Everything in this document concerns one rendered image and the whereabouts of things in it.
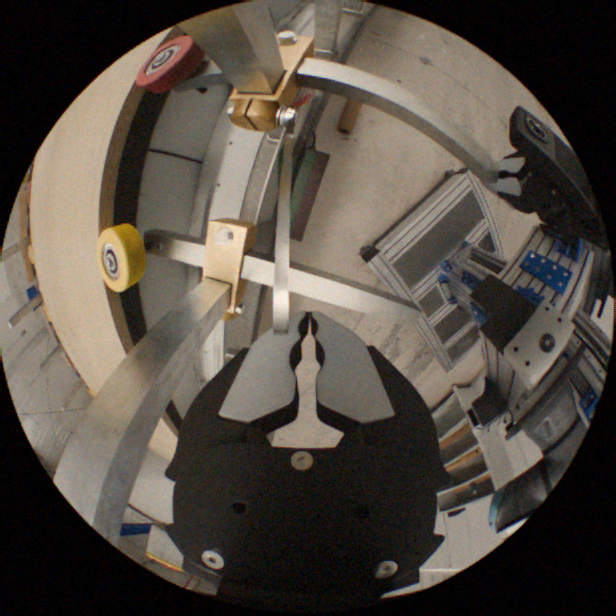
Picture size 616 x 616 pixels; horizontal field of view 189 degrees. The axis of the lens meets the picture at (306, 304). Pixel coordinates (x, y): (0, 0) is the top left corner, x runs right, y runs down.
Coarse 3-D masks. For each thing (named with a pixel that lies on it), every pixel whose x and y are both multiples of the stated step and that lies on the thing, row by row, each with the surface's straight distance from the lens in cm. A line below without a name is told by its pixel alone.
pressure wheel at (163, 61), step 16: (160, 48) 33; (176, 48) 30; (192, 48) 28; (144, 64) 32; (160, 64) 29; (176, 64) 26; (192, 64) 28; (144, 80) 29; (160, 80) 27; (176, 80) 28
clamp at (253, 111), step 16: (288, 48) 26; (304, 48) 26; (288, 64) 24; (288, 80) 22; (240, 96) 22; (256, 96) 21; (272, 96) 21; (288, 96) 23; (240, 112) 21; (256, 112) 20; (272, 112) 21; (256, 128) 24; (272, 128) 22
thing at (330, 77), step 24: (216, 72) 28; (312, 72) 24; (336, 72) 24; (360, 72) 25; (360, 96) 24; (384, 96) 23; (408, 96) 25; (408, 120) 25; (432, 120) 25; (456, 144) 26; (480, 168) 29
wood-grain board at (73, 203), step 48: (144, 48) 40; (96, 96) 44; (48, 144) 76; (96, 144) 34; (48, 192) 61; (96, 192) 30; (48, 240) 62; (96, 240) 30; (48, 288) 82; (96, 288) 35; (96, 336) 48; (96, 384) 102
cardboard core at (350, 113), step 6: (348, 102) 118; (354, 102) 117; (348, 108) 114; (354, 108) 115; (360, 108) 120; (342, 114) 114; (348, 114) 112; (354, 114) 113; (342, 120) 110; (348, 120) 110; (354, 120) 112; (342, 126) 108; (348, 126) 108; (342, 132) 114; (348, 132) 113
